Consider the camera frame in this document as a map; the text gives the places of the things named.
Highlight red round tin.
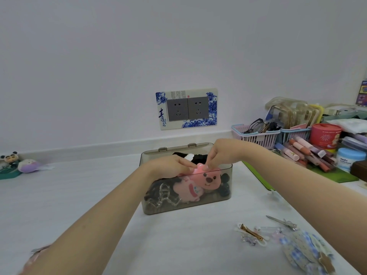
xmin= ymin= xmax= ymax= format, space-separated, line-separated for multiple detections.
xmin=309 ymin=123 xmax=342 ymax=150

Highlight purple white plush ball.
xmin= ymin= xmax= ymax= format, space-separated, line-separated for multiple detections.
xmin=18 ymin=159 xmax=41 ymax=173

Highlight person's right forearm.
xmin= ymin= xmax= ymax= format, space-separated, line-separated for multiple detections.
xmin=252 ymin=144 xmax=367 ymax=275

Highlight grey wall socket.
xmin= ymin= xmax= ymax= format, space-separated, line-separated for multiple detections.
xmin=167 ymin=97 xmax=189 ymax=121
xmin=187 ymin=96 xmax=209 ymax=120

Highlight pink beaver plush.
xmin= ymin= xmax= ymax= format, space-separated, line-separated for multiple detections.
xmin=190 ymin=164 xmax=223 ymax=190

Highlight blue lace bow clip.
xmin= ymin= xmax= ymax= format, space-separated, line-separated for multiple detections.
xmin=281 ymin=230 xmax=336 ymax=275

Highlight green desk mat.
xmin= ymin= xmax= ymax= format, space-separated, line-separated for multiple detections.
xmin=242 ymin=160 xmax=359 ymax=191

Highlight blue floral socket frame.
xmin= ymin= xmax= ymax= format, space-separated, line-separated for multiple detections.
xmin=156 ymin=88 xmax=218 ymax=131

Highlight blue plastic basket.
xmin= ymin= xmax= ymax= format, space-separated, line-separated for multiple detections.
xmin=279 ymin=127 xmax=312 ymax=144

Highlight person's right hand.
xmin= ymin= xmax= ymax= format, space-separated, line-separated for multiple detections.
xmin=205 ymin=138 xmax=258 ymax=171

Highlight small white device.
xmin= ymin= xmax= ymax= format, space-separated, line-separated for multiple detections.
xmin=324 ymin=104 xmax=359 ymax=115

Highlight person's left forearm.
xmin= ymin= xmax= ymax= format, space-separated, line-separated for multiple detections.
xmin=20 ymin=164 xmax=153 ymax=275

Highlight black fabric bow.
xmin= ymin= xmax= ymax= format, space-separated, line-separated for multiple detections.
xmin=172 ymin=151 xmax=208 ymax=165

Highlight clear wavy hair claw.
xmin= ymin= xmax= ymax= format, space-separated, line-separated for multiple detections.
xmin=146 ymin=183 xmax=183 ymax=211

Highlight clear plastic container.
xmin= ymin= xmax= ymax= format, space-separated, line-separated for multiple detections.
xmin=341 ymin=136 xmax=367 ymax=152

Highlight panda figurine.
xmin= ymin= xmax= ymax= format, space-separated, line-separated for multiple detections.
xmin=0 ymin=151 xmax=19 ymax=164

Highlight transparent grey storage box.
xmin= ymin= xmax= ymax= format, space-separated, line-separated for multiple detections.
xmin=140 ymin=142 xmax=233 ymax=215

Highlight brown wooden box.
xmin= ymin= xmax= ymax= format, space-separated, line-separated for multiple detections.
xmin=350 ymin=160 xmax=367 ymax=182

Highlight pink plastic basket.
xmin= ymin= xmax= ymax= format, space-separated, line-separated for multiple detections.
xmin=231 ymin=124 xmax=281 ymax=150

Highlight dark framed eyeglasses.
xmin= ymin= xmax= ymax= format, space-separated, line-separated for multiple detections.
xmin=244 ymin=118 xmax=281 ymax=134

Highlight white box colourful print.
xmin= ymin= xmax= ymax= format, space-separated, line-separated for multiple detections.
xmin=355 ymin=80 xmax=367 ymax=106

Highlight person's left hand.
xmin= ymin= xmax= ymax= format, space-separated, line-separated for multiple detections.
xmin=142 ymin=155 xmax=198 ymax=181

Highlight white cloth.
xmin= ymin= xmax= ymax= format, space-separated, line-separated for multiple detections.
xmin=326 ymin=118 xmax=367 ymax=134

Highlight white jar with blue lid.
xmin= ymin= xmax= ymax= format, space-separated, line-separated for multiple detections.
xmin=336 ymin=147 xmax=367 ymax=173

